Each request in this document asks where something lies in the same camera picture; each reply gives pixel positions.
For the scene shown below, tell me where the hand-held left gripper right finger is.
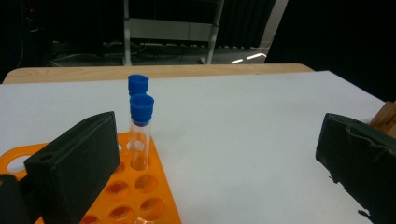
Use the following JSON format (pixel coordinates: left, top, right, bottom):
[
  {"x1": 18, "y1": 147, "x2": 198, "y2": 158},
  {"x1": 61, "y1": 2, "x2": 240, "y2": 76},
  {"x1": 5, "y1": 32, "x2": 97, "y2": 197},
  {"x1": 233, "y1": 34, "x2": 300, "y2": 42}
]
[{"x1": 316, "y1": 113, "x2": 396, "y2": 224}]

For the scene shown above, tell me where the dark equipment rack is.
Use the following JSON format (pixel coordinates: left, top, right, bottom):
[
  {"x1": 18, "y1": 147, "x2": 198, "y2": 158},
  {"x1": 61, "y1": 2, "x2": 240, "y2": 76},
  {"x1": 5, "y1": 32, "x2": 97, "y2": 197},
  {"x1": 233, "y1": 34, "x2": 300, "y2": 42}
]
[{"x1": 18, "y1": 0, "x2": 54, "y2": 66}]

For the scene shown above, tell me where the white metal stand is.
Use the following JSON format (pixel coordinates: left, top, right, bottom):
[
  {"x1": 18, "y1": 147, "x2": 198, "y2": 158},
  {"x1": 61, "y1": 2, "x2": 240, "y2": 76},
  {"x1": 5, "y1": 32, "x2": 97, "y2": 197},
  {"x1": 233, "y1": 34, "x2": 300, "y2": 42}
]
[{"x1": 122, "y1": 0, "x2": 225, "y2": 66}]

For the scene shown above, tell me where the orange plastic tube rack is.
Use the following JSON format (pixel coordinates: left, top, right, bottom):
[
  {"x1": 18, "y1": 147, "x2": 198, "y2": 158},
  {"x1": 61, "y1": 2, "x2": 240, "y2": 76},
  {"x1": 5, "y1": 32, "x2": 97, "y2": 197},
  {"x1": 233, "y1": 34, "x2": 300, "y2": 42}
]
[{"x1": 0, "y1": 132, "x2": 183, "y2": 224}]

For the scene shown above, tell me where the white table sheet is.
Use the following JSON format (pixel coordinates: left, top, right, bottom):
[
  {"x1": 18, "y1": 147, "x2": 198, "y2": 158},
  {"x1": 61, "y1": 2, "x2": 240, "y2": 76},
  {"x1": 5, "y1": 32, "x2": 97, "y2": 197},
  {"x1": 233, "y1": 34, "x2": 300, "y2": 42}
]
[{"x1": 0, "y1": 70, "x2": 396, "y2": 224}]

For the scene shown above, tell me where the blue-capped clear test tube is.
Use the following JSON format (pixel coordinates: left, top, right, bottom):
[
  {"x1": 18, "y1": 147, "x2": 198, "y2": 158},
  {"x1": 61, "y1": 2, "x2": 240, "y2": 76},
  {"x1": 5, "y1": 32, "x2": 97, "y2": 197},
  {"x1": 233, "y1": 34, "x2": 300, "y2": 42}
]
[
  {"x1": 127, "y1": 74, "x2": 149, "y2": 97},
  {"x1": 128, "y1": 93, "x2": 155, "y2": 172}
]

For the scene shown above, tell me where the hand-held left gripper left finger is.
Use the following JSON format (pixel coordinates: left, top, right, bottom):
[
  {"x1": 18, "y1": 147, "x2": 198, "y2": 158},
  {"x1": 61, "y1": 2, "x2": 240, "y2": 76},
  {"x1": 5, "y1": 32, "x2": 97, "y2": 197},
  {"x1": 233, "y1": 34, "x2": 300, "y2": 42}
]
[{"x1": 23, "y1": 111, "x2": 121, "y2": 224}]

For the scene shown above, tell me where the dark pleated curtain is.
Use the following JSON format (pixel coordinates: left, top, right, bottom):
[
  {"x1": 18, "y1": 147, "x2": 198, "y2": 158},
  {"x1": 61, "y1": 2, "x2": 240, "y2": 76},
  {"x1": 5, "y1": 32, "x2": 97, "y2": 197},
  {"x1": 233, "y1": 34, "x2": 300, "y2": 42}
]
[{"x1": 216, "y1": 0, "x2": 276, "y2": 49}]

